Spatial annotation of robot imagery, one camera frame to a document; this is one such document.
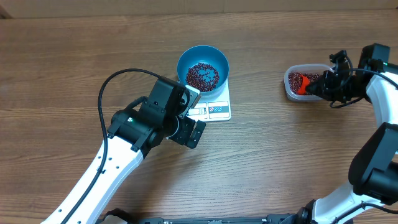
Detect blue bowl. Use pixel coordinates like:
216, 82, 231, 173
177, 45, 230, 96

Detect red measuring scoop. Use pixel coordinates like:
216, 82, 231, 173
297, 75, 310, 95

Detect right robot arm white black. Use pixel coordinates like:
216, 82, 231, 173
283, 43, 397, 223

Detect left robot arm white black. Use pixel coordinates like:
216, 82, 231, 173
44, 77, 206, 223

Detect white kitchen scale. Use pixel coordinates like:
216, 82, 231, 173
187, 79, 231, 122

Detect red beans in bowl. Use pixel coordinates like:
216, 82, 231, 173
185, 63, 220, 92

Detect clear plastic container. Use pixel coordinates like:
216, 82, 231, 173
284, 63, 333, 102

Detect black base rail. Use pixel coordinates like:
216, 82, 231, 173
96, 213, 354, 224

